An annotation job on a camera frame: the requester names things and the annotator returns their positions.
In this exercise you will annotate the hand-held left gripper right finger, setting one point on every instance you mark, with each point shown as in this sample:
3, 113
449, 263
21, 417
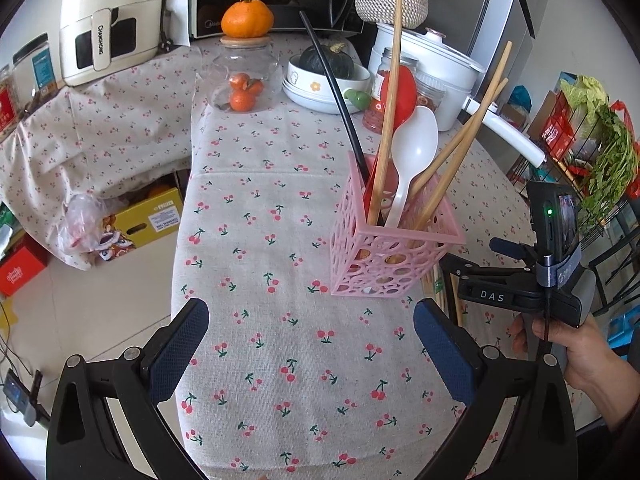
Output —
442, 350

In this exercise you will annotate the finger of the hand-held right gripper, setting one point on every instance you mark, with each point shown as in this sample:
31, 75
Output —
512, 249
467, 266

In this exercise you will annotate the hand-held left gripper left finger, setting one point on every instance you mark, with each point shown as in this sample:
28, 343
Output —
177, 350

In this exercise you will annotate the paper-wrapped wooden chopsticks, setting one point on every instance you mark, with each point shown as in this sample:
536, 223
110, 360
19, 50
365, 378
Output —
437, 287

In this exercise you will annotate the pink plastic utensil basket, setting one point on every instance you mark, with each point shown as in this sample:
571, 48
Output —
395, 260

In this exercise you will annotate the white plastic spoon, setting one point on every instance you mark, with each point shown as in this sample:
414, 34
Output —
412, 145

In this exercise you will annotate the red plastic spoon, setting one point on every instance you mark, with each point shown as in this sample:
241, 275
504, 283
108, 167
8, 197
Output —
402, 95

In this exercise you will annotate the black chopstick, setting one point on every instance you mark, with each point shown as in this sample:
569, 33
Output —
335, 90

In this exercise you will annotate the person's right hand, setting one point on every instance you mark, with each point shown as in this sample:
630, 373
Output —
590, 360

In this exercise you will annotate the cherry print tablecloth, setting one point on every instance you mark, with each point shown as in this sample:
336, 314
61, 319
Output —
280, 320

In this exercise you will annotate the bunch of leafy greens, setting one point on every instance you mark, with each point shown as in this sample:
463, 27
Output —
612, 170

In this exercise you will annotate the red snack packet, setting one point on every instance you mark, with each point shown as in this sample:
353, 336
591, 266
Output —
557, 132

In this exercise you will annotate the yellow cardboard box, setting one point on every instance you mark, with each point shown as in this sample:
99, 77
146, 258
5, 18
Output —
150, 220

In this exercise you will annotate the blue plastic bag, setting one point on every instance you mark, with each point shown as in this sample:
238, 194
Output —
520, 96

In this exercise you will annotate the clear plastic bag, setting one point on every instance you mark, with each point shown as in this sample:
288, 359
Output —
80, 225

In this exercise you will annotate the small device with screen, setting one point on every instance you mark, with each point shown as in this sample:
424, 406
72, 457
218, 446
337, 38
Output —
20, 395

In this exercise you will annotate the red plastic bag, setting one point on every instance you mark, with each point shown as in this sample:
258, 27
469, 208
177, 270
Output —
631, 130

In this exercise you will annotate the napa cabbage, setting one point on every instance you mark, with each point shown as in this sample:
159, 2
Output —
585, 97

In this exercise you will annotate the jar of dried fruit slices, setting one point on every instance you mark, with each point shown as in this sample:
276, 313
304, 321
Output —
431, 95

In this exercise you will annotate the red cardboard box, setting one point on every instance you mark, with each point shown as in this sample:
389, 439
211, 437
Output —
20, 270

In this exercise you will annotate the jar of red berries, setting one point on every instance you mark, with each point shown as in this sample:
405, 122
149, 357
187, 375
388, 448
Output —
375, 110

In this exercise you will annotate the white electric cooking pot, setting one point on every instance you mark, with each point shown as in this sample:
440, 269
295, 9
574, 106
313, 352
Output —
450, 67

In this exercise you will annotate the small green fruit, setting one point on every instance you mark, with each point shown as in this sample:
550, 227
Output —
359, 101

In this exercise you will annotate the small floral print cloth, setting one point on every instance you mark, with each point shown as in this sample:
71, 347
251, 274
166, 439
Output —
100, 135

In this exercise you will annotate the grey refrigerator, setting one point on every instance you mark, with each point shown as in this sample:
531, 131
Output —
515, 15

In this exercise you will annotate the white flower print bowl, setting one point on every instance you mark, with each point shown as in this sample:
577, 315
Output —
310, 90

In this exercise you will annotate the dark green pumpkin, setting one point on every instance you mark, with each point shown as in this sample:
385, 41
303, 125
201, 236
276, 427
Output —
322, 60

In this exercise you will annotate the small tangerine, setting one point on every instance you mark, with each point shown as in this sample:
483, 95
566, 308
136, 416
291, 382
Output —
255, 86
239, 81
241, 102

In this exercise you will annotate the woven lidded basket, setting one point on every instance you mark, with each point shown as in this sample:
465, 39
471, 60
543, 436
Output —
385, 5

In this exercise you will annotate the clear glass jar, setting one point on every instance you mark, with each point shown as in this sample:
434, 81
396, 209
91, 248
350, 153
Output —
215, 75

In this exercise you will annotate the red label jar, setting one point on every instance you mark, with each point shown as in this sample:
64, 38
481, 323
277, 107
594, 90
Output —
7, 105

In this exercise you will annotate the clear container teal label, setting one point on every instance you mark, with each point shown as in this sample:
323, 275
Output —
40, 65

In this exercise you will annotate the wooden jar lid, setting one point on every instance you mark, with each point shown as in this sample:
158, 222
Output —
245, 40

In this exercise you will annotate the large orange citrus fruit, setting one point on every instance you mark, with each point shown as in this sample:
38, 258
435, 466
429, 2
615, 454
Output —
247, 17

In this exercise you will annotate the cream air fryer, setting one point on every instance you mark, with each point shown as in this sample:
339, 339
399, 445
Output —
112, 15

